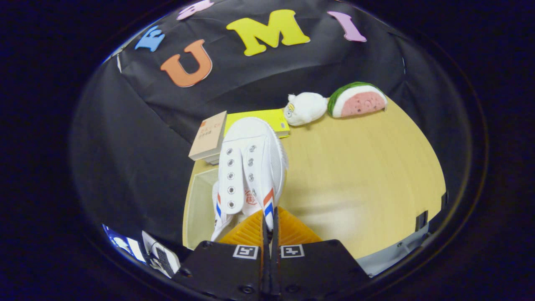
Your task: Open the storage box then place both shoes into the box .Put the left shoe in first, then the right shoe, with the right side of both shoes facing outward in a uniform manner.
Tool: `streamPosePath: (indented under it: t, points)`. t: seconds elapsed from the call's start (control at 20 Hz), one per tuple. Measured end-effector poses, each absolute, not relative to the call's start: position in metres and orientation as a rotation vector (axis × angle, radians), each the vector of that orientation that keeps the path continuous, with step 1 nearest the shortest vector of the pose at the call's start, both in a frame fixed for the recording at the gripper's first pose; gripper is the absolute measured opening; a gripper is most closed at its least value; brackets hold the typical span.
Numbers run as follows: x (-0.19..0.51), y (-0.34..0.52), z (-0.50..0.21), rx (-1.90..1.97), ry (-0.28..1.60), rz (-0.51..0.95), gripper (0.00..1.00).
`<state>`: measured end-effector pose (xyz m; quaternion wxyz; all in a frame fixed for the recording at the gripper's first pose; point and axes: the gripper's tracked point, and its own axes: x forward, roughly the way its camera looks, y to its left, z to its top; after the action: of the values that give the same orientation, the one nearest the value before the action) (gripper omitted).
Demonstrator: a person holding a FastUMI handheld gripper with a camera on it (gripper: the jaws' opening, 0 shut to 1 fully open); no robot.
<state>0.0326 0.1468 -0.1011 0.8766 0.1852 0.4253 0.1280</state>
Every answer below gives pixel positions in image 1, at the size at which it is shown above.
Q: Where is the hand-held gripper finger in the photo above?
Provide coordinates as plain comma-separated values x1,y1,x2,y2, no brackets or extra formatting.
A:
172,208,270,301
270,207,370,301

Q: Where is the white canvas shoe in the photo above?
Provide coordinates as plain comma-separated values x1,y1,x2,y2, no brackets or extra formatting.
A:
210,182,234,243
217,117,289,232

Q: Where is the pale fabric storage box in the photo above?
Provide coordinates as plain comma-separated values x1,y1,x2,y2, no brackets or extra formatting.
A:
183,167,222,250

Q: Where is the black keyboard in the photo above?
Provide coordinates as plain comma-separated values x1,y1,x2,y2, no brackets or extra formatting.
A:
157,247,174,273

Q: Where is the white side desk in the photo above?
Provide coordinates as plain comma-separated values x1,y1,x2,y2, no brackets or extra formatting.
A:
141,231,181,278

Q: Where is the yellow book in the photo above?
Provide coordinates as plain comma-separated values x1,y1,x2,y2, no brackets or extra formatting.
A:
224,109,291,138

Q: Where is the computer monitor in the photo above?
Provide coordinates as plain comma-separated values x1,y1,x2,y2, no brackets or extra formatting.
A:
102,225,147,264

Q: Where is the white plush toy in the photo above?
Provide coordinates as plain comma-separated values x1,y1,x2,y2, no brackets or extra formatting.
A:
283,92,330,127

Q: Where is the watermelon slice plush toy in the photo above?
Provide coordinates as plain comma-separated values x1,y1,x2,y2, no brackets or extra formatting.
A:
327,82,388,118

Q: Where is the grey table frame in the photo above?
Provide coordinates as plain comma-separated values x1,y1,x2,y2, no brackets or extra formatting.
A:
357,226,430,277

